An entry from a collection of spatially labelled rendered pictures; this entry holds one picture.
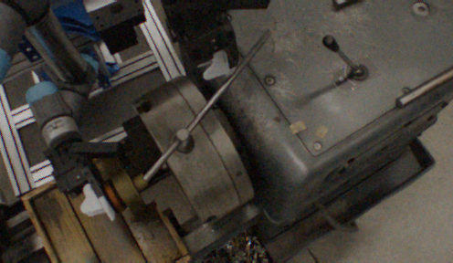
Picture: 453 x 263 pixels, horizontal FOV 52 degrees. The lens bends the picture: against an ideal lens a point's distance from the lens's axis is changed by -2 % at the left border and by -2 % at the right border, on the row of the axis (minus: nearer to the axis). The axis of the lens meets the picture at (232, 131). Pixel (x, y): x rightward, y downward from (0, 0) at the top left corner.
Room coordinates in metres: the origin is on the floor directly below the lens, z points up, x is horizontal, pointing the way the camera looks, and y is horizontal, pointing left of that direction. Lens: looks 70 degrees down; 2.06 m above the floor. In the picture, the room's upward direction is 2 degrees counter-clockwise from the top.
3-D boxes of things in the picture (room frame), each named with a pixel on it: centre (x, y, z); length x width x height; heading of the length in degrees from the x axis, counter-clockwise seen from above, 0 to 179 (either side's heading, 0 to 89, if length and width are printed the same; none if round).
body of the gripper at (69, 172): (0.29, 0.35, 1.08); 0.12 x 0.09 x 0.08; 29
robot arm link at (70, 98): (0.44, 0.42, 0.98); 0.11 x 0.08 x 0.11; 166
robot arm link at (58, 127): (0.36, 0.38, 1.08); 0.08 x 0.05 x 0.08; 119
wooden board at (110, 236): (0.18, 0.33, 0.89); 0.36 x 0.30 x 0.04; 30
